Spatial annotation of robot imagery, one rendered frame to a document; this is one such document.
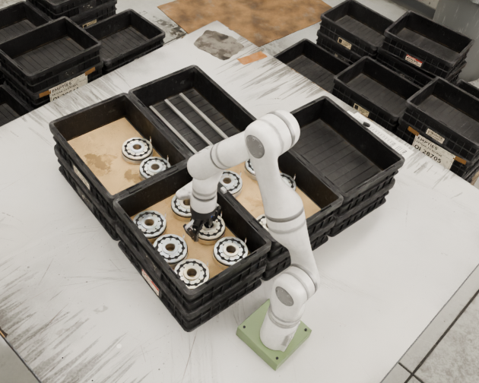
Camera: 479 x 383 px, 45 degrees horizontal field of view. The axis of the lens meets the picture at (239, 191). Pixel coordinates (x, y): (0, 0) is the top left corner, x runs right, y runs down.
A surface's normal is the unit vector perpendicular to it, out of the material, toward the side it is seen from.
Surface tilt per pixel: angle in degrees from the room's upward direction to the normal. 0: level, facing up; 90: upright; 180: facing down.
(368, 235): 0
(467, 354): 0
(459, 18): 94
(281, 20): 0
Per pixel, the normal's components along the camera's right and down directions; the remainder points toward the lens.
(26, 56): 0.10, -0.65
